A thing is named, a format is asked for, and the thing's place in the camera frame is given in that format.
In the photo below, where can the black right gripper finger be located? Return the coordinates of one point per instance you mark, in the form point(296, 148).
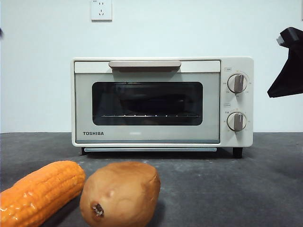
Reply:
point(291, 75)

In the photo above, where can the purple eggplant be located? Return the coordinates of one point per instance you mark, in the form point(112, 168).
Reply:
point(151, 101)

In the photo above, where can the beige oven knob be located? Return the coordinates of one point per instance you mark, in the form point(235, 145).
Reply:
point(236, 121)
point(237, 83)

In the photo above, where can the white toaster oven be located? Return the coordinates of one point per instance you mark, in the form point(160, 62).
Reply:
point(236, 63)

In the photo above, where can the black oven foot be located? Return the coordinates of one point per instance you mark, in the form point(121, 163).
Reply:
point(237, 153)
point(83, 151)

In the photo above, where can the brown potato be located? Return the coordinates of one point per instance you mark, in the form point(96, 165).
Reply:
point(123, 191)

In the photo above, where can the orange corn cob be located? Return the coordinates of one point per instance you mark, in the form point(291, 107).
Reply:
point(42, 191)

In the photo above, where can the white wall socket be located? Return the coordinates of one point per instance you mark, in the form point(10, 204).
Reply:
point(101, 10)

